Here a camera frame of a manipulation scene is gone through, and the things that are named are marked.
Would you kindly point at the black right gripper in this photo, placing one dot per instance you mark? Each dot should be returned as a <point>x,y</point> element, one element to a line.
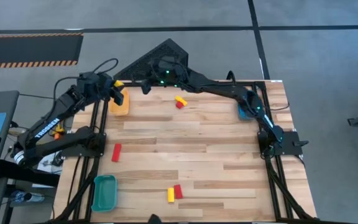
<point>171,73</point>

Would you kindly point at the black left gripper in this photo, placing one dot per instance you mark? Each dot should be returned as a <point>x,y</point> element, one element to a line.
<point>95,83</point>

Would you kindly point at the small yellow block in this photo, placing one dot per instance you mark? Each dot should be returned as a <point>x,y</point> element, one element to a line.
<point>118,83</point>

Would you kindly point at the yellow and red block pair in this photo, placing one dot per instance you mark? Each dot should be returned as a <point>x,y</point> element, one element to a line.
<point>181,100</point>

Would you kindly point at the red brick block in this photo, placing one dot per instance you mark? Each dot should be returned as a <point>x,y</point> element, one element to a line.
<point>178,191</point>

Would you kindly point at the yellow cylinder block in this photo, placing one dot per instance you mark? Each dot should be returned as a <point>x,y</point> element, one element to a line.
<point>171,195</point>

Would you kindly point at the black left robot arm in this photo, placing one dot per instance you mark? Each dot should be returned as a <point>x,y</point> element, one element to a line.
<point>47,127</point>

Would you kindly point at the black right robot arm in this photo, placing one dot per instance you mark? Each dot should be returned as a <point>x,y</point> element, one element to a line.
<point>222,88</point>

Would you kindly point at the yellow plastic bin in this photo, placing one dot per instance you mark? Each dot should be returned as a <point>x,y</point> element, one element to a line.
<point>120,110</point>

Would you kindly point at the black mesh computer case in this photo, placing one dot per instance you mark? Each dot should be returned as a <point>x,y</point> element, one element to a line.
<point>154,54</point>

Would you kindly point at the small red block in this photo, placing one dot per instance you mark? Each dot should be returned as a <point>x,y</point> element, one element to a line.
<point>179,105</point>

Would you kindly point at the long flat red block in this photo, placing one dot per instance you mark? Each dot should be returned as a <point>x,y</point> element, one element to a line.
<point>116,152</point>

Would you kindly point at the black hazard-striped floor mat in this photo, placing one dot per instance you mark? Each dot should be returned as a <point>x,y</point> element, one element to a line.
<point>30,49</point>

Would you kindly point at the blue plastic bin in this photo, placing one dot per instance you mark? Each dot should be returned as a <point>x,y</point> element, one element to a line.
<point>242,115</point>

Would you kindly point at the white paper sheet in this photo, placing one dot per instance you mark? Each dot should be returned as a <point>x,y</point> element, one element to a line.
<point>47,166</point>

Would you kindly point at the green plastic bin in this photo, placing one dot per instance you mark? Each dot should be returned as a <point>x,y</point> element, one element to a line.
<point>104,193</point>

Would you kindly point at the clear water bottle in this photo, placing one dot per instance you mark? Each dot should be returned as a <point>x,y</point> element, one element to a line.
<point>26,196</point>

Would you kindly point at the black aluminium table frame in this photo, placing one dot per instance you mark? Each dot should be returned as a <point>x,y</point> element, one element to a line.
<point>273,186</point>

